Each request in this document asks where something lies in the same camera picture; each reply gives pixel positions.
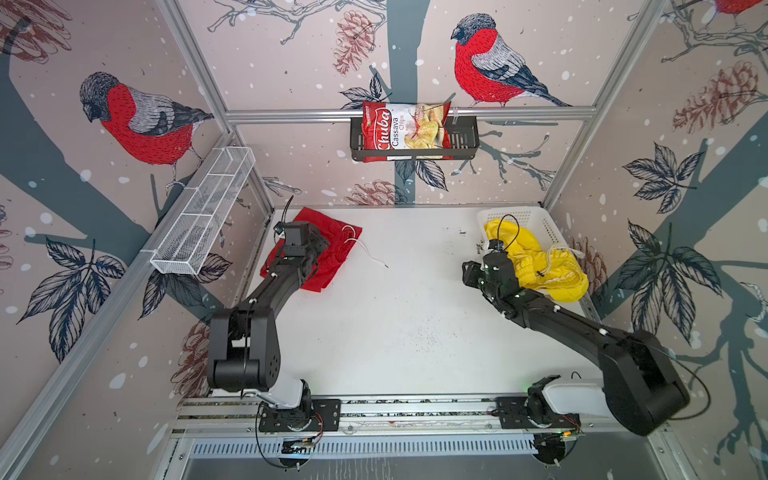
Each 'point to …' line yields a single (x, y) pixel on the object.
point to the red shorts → (341, 236)
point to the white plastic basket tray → (537, 219)
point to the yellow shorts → (556, 273)
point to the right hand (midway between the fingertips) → (464, 269)
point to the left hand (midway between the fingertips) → (317, 238)
